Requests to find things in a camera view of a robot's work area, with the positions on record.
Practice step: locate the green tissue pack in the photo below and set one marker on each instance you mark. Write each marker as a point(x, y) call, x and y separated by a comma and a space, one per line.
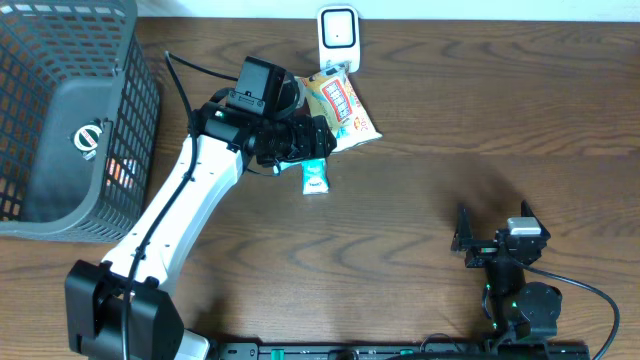
point(315, 177)

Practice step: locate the dark grey plastic basket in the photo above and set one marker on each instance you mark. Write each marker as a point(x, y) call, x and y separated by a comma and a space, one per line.
point(65, 64)

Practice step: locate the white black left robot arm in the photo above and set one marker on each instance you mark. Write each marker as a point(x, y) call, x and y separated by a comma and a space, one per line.
point(122, 308)

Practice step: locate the orange tissue pack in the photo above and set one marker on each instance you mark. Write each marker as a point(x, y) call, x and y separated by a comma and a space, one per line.
point(122, 173)

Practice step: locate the yellow white snack bag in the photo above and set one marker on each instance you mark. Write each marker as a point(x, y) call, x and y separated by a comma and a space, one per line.
point(329, 93)

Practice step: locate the white barcode scanner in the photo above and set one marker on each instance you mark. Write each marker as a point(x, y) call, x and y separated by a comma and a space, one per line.
point(338, 36)

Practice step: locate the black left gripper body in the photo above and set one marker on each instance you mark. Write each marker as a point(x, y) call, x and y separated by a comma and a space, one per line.
point(304, 140)

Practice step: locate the round green white item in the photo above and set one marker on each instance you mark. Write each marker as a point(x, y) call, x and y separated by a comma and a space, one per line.
point(86, 140)

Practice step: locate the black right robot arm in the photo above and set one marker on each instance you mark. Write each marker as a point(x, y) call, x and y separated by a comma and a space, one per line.
point(522, 312)

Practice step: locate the mint green snack pouch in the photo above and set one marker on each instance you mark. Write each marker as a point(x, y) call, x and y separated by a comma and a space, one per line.
point(281, 166)

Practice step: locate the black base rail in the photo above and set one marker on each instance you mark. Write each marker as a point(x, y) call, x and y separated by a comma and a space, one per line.
point(432, 350)

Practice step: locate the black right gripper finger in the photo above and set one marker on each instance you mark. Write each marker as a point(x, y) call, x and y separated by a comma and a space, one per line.
point(463, 230)
point(526, 211)

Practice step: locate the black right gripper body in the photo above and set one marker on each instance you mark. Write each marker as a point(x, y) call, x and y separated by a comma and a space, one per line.
point(483, 250)

